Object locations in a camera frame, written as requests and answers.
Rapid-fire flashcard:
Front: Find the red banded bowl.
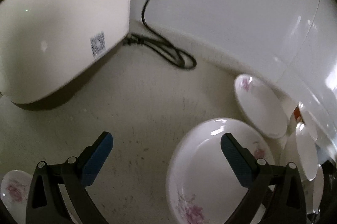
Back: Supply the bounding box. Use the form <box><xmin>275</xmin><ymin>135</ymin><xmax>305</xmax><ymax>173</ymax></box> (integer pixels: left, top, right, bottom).
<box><xmin>290</xmin><ymin>101</ymin><xmax>320</xmax><ymax>142</ymax></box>

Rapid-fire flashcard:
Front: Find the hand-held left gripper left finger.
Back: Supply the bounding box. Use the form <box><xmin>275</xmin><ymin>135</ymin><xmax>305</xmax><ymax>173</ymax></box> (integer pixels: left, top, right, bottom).
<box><xmin>25</xmin><ymin>131</ymin><xmax>114</xmax><ymax>224</ymax></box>

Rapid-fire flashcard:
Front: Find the white rice cooker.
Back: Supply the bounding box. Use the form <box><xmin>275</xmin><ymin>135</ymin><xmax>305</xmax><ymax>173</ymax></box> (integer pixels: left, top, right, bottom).
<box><xmin>0</xmin><ymin>0</ymin><xmax>139</xmax><ymax>111</ymax></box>

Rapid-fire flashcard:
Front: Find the floral white plate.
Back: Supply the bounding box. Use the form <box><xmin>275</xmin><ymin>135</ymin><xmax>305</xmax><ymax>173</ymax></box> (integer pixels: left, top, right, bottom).
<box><xmin>234</xmin><ymin>74</ymin><xmax>287</xmax><ymax>139</ymax></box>
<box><xmin>0</xmin><ymin>169</ymin><xmax>71</xmax><ymax>224</ymax></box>
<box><xmin>165</xmin><ymin>117</ymin><xmax>275</xmax><ymax>224</ymax></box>

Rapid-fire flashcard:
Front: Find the black power cable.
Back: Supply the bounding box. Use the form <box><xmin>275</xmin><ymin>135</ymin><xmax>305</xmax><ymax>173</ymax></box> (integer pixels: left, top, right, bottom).
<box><xmin>124</xmin><ymin>0</ymin><xmax>199</xmax><ymax>70</ymax></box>

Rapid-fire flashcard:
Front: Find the floral white bowl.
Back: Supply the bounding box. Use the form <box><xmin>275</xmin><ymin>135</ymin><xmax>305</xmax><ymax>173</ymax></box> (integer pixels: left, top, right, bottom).
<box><xmin>295</xmin><ymin>121</ymin><xmax>319</xmax><ymax>182</ymax></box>

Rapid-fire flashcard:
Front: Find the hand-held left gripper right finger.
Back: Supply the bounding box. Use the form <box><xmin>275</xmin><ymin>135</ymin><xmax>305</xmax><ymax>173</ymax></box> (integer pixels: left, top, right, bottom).
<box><xmin>221</xmin><ymin>133</ymin><xmax>307</xmax><ymax>224</ymax></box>

